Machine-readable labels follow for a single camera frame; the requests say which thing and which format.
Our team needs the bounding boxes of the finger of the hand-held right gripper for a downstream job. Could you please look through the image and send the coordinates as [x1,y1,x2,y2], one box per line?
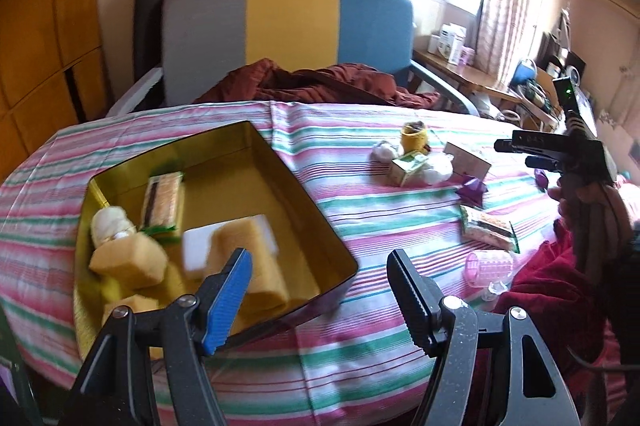
[495,130,566,155]
[525,155,563,172]

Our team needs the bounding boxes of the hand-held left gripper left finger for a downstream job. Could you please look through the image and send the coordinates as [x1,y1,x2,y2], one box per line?
[60,247,254,426]

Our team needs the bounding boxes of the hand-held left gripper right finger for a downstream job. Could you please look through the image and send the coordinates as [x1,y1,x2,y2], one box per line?
[386,249,583,426]

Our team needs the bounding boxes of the yellow sponge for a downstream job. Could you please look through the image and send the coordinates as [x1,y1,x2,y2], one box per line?
[207,221,291,313]
[89,236,169,289]

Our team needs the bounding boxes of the white sponge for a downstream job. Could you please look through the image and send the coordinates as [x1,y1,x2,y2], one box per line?
[182,215,280,279]

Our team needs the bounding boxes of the beige cardboard box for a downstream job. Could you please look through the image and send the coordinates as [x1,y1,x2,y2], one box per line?
[443,141,492,179]

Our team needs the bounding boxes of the gold tin box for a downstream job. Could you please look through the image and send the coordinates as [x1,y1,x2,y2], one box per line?
[72,120,359,357]

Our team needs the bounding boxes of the striped snack packet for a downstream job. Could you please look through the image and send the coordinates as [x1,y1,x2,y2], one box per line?
[460,205,522,253]
[139,161,187,244]

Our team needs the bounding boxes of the white cloth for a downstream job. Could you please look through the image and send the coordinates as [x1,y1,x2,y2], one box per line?
[91,205,138,249]

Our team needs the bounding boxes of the person's right hand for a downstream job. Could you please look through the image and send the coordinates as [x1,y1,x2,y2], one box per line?
[546,183,633,276]

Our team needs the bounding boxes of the blue round bag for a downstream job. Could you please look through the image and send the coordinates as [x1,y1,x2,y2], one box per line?
[510,60,537,88]

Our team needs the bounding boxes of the striped tablecloth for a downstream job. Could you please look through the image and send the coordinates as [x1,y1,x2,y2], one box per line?
[0,101,621,414]

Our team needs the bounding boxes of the small clear bottle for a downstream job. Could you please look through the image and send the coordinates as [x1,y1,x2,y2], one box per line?
[480,281,506,307]

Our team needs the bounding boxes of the pink hair roller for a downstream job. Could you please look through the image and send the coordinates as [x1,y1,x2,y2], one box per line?
[465,250,516,289]

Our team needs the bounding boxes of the wooden side desk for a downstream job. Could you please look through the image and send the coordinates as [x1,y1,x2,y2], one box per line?
[412,49,561,132]

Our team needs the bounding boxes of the white tissue wad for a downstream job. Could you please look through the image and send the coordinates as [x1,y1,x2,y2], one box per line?
[422,153,456,184]

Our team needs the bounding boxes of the yellow knitted cup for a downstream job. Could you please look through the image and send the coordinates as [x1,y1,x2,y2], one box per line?
[401,120,432,154]

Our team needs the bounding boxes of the white carton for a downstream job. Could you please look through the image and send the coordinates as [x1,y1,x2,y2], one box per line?
[440,24,468,64]

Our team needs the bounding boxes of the small green box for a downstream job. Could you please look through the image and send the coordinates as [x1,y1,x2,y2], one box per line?
[390,153,431,187]

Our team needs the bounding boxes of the red garment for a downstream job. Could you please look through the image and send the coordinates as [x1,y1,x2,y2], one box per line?
[507,223,618,359]

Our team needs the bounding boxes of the garlic bulb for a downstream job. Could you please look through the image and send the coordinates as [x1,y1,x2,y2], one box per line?
[371,140,403,163]

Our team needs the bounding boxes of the dark red jacket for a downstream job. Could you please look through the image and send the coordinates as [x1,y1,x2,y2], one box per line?
[192,59,443,109]

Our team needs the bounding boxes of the grey yellow blue chair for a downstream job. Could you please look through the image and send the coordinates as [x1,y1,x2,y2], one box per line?
[107,0,481,117]

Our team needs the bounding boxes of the wooden wardrobe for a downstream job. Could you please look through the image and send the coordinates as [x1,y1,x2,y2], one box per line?
[0,0,113,167]

